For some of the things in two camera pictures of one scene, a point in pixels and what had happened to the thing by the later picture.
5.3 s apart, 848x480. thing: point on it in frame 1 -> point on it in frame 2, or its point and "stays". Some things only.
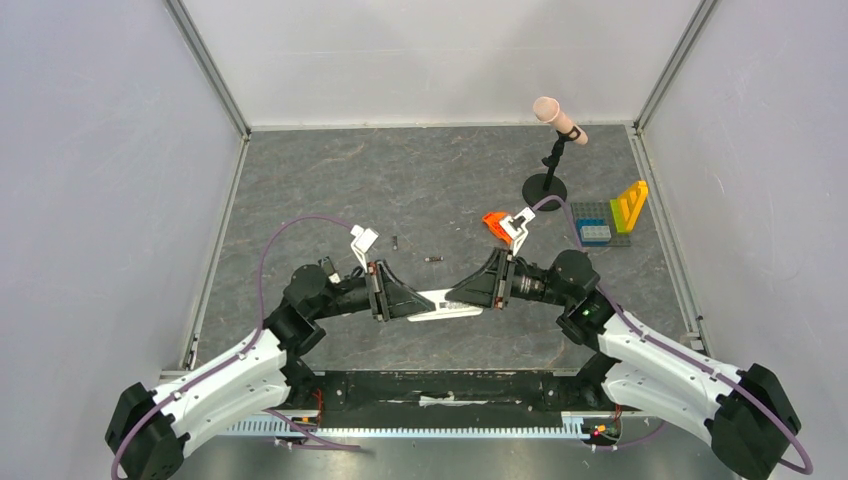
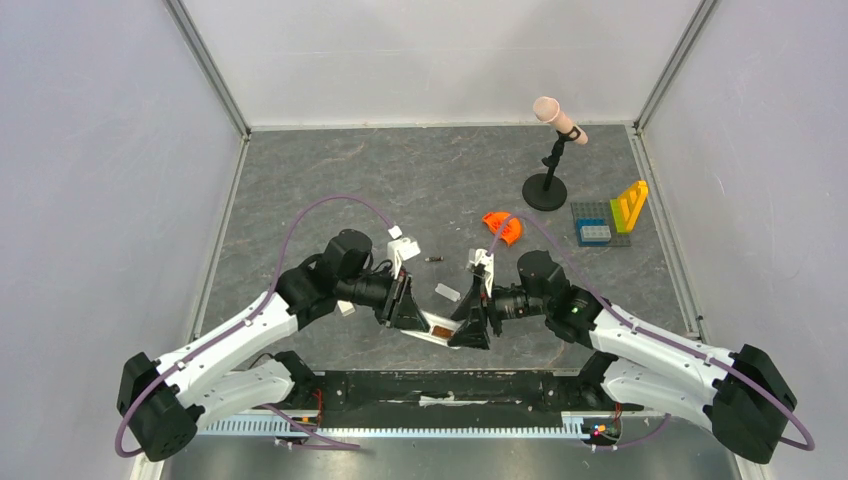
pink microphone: (547, 110) stays
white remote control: (445, 309) -> (442, 329)
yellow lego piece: (632, 202) stays
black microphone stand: (538, 187) stays
